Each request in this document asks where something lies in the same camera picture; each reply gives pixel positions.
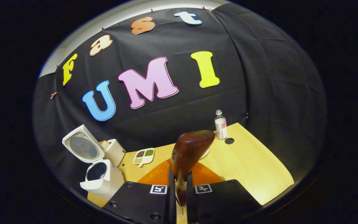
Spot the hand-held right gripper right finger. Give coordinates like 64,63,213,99
186,162,262,224

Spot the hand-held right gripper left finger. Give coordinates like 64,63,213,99
103,159,177,224

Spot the white rice cooker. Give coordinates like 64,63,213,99
62,124,126,200

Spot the wooden spoon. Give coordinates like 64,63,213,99
171,130,216,207

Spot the white divided grain dish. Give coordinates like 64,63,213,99
132,148,155,167

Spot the white round plate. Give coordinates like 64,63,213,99
199,146,211,160

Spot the white toaster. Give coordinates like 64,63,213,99
100,139,126,167

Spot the clear bottle pink label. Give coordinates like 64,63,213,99
214,110,228,140

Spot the black backdrop cloth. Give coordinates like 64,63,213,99
32,6,327,199

